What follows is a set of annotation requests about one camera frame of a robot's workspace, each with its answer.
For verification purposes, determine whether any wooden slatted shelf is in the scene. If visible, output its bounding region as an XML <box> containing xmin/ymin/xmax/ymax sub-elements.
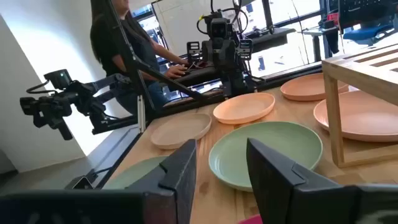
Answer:
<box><xmin>322</xmin><ymin>43</ymin><xmax>398</xmax><ymax>169</ymax></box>

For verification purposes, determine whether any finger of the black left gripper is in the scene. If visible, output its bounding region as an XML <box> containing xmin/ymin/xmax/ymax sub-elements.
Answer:
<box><xmin>238</xmin><ymin>39</ymin><xmax>254</xmax><ymax>62</ymax></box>
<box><xmin>186</xmin><ymin>41</ymin><xmax>201</xmax><ymax>63</ymax></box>

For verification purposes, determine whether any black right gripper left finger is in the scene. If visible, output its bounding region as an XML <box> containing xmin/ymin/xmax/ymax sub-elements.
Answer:
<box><xmin>0</xmin><ymin>139</ymin><xmax>198</xmax><ymax>224</ymax></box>

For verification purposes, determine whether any small dark side table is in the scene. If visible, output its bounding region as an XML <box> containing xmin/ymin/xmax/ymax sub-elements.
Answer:
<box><xmin>300</xmin><ymin>26</ymin><xmax>340</xmax><ymax>62</ymax></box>

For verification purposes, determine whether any black background desk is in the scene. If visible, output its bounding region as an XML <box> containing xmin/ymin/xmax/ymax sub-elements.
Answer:
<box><xmin>248</xmin><ymin>27</ymin><xmax>296</xmax><ymax>52</ymax></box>

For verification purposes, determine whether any black rig frame strut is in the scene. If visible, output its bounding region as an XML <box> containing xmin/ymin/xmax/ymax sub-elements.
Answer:
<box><xmin>105</xmin><ymin>0</ymin><xmax>215</xmax><ymax>125</ymax></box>

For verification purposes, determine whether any blue office chair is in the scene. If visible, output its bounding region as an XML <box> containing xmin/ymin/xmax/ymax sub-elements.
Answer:
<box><xmin>341</xmin><ymin>23</ymin><xmax>398</xmax><ymax>43</ymax></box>

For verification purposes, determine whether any black box with red panel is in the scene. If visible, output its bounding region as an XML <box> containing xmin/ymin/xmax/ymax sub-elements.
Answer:
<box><xmin>325</xmin><ymin>0</ymin><xmax>398</xmax><ymax>30</ymax></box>

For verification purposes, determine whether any person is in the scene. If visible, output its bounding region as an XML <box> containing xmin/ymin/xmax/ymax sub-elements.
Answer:
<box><xmin>90</xmin><ymin>0</ymin><xmax>190</xmax><ymax>116</ymax></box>

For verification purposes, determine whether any white aluminium post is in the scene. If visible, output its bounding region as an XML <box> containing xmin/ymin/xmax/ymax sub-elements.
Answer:
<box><xmin>137</xmin><ymin>95</ymin><xmax>146</xmax><ymax>133</ymax></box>

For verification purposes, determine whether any peach orange plate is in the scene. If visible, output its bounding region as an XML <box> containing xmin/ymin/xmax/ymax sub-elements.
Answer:
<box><xmin>213</xmin><ymin>92</ymin><xmax>276</xmax><ymax>126</ymax></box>

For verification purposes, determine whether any black desk with cables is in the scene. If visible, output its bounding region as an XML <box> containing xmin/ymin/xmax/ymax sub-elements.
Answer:
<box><xmin>172</xmin><ymin>60</ymin><xmax>224</xmax><ymax>88</ymax></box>

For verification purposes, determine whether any green plate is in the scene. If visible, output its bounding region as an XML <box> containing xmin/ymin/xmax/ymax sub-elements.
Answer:
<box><xmin>102</xmin><ymin>155</ymin><xmax>169</xmax><ymax>190</ymax></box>
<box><xmin>208</xmin><ymin>121</ymin><xmax>323</xmax><ymax>192</ymax></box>

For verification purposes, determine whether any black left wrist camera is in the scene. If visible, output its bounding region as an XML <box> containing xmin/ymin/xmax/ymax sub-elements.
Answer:
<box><xmin>210</xmin><ymin>17</ymin><xmax>230</xmax><ymax>40</ymax></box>

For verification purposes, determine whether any beige plate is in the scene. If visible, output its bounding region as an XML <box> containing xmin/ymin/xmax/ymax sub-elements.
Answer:
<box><xmin>150</xmin><ymin>112</ymin><xmax>213</xmax><ymax>151</ymax></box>

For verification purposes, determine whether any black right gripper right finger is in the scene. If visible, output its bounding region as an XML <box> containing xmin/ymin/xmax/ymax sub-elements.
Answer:
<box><xmin>246</xmin><ymin>138</ymin><xmax>398</xmax><ymax>224</ymax></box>

